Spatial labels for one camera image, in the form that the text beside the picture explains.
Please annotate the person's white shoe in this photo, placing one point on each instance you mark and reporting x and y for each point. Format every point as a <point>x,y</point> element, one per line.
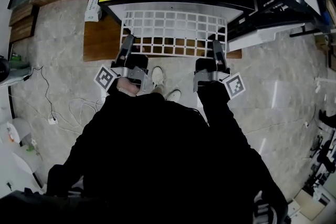
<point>173,95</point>
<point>158,77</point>

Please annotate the brown wooden stand board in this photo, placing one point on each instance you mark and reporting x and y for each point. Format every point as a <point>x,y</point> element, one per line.
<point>102,42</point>

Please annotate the white wire rack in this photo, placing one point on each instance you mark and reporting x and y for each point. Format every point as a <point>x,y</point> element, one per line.
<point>183,55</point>

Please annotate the person's left hand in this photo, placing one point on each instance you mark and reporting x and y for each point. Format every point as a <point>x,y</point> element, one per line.
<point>137,61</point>

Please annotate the person's torso in dark shirt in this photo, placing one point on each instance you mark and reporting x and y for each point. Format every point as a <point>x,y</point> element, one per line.
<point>157,165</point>

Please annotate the small blue item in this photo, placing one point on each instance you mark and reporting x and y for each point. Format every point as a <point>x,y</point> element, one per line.
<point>326,17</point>

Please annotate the person's right forearm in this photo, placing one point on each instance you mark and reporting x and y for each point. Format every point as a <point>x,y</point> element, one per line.
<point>212,102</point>

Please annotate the person's left forearm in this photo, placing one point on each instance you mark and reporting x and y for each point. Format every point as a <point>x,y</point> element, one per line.
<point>127,87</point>

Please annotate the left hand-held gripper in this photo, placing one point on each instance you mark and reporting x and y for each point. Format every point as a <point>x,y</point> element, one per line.
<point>128,73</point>

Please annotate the small cardboard box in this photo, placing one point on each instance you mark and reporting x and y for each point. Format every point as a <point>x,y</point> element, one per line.
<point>321,42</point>

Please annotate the white tissue pack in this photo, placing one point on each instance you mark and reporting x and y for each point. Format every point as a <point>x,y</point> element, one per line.
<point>92,8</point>

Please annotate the person's right hand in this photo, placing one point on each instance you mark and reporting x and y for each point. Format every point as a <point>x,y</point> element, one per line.
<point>206,65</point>

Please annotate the green plastic item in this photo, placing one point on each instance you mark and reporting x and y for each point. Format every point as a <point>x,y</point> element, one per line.
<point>19,61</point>

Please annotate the person's white right shoe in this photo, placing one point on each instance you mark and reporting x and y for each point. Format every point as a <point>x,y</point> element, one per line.
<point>173,95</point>

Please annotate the white power strip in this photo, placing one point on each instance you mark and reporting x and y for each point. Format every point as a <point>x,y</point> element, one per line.
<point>53,121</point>

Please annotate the person's white left shoe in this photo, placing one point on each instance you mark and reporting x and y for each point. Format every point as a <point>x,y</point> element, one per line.
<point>158,77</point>

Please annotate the black equipment stand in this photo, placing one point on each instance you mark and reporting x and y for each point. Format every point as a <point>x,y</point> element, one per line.
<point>324,152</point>

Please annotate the flat cardboard box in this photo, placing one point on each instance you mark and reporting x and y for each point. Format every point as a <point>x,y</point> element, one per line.
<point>309,204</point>

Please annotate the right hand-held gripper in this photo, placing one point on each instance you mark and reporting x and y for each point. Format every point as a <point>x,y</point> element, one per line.
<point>212,76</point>

